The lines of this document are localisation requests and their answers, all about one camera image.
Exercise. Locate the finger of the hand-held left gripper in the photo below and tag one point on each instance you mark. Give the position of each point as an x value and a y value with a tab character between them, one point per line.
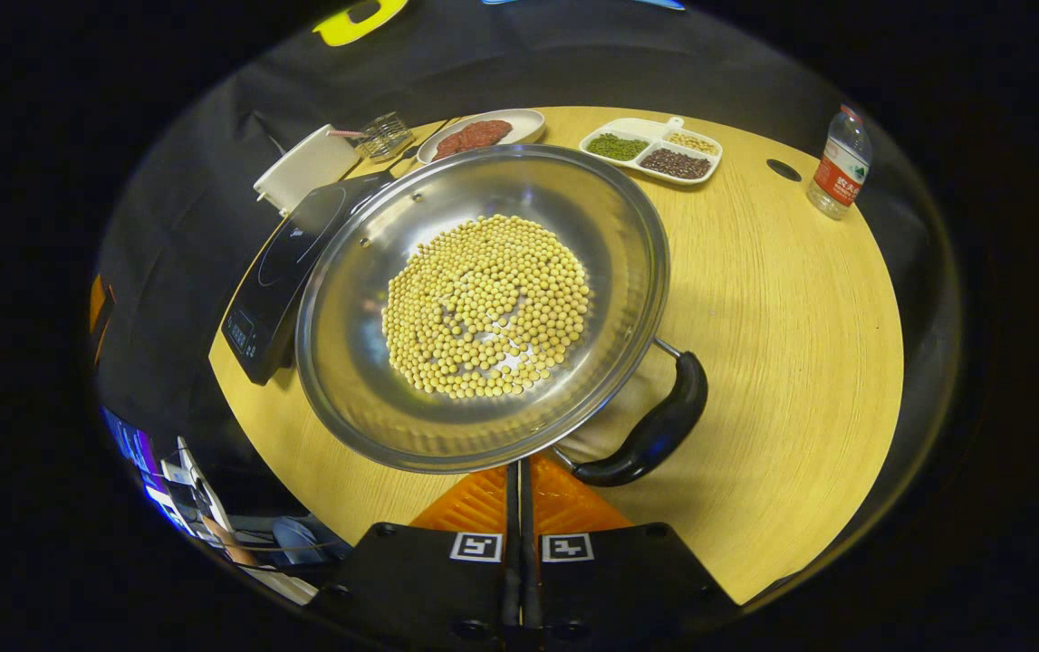
100	308

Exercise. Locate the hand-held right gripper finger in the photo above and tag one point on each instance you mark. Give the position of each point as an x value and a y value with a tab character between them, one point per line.
514	543
528	543

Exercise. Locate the black induction cooktop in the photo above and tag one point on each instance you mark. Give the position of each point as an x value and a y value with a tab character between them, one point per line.
274	272

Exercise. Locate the pile of yellow soybeans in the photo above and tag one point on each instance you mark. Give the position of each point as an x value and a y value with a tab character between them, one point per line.
483	308

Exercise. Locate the stainless steel pot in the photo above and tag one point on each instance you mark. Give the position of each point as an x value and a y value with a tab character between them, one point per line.
501	181

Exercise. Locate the computer monitor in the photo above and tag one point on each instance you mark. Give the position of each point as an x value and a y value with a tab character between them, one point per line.
134	448

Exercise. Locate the grey computer mouse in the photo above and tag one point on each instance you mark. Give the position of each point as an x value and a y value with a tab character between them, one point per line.
297	539

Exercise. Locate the light wooden board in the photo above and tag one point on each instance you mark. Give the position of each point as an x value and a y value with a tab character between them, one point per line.
288	587

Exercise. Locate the white toaster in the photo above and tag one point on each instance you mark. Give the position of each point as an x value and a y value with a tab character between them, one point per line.
306	167

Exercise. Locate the pink stick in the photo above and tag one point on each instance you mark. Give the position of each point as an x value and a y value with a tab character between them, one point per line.
347	133

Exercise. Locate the small clear glass holder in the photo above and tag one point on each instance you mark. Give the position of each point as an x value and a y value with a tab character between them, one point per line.
385	138

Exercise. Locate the red raw meat slice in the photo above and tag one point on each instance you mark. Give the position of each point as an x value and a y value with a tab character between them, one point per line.
451	147
487	133

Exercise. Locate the pile of green mung beans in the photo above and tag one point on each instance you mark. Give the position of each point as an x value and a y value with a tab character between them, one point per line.
617	147

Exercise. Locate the pile of dark red beans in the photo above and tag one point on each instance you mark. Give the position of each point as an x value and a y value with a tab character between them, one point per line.
675	164

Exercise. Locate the round white plate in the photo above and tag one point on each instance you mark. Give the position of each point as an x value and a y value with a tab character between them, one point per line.
528	127

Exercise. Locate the pile of small yellow beans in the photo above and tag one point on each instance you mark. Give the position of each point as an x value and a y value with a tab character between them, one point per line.
693	143

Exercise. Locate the white divided tray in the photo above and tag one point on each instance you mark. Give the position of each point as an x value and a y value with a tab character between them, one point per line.
646	127

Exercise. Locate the clear plastic water bottle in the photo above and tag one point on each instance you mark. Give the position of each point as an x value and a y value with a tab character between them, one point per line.
838	172

